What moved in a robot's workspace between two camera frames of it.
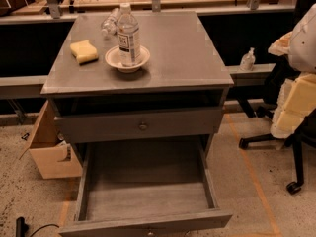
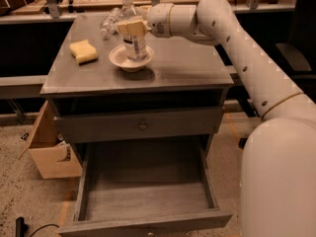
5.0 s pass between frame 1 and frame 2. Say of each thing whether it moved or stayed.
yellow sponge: stayed
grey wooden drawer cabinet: stayed
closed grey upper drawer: stayed
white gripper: moved
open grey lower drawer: stayed
